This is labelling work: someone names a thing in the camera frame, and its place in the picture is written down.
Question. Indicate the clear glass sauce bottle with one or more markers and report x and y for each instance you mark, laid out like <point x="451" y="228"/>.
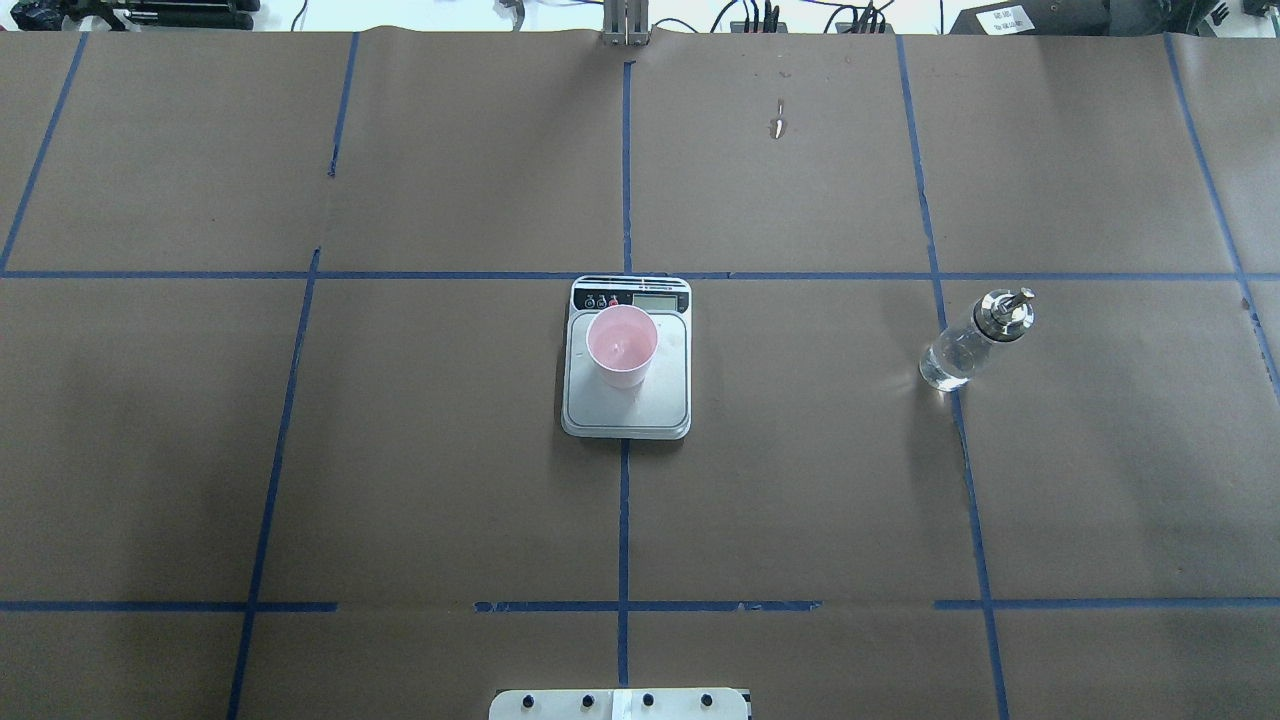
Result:
<point x="997" y="319"/>

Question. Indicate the digital kitchen scale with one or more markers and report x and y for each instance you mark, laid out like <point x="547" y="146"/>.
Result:
<point x="604" y="401"/>

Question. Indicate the black box with label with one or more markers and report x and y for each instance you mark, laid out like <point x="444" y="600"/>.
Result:
<point x="1080" y="18"/>

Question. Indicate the black folded tripod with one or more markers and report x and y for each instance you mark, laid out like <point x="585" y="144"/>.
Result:
<point x="122" y="15"/>

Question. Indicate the aluminium frame post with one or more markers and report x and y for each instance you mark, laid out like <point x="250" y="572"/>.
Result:
<point x="626" y="23"/>

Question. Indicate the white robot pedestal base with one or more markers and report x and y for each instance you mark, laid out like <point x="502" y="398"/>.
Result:
<point x="622" y="703"/>

